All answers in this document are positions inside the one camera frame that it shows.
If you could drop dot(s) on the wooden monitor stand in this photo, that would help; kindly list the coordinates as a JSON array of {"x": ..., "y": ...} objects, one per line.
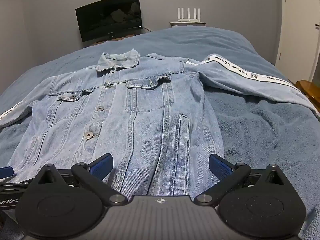
[{"x": 117, "y": 38}]

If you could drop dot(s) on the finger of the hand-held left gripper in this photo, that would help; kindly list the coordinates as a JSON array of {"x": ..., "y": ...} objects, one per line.
[{"x": 6, "y": 172}]

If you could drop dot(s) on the light blue denim jacket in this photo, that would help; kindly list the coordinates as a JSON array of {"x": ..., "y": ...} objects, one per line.
[{"x": 140, "y": 110}]

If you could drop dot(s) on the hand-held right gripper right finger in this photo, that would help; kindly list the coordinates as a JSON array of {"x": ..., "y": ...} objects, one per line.
[{"x": 221, "y": 166}]

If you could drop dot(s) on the black flat screen monitor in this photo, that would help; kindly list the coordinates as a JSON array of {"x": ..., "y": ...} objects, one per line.
[{"x": 110, "y": 17}]

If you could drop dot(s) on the blue fleece blanket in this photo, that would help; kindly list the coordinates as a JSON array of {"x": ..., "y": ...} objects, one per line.
[{"x": 252, "y": 130}]

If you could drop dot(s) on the white wardrobe door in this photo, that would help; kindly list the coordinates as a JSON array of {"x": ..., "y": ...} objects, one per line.
[{"x": 300, "y": 37}]

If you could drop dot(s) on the white router with antennas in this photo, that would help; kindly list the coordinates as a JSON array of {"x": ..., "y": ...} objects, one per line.
[{"x": 188, "y": 16}]

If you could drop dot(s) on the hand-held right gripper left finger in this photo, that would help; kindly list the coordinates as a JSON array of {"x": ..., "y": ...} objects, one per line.
[{"x": 101, "y": 166}]

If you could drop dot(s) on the brown wooden stool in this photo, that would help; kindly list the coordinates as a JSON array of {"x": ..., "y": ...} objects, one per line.
[{"x": 310, "y": 90}]

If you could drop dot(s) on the white small cabinet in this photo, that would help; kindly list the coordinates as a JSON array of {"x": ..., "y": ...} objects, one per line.
[{"x": 188, "y": 24}]

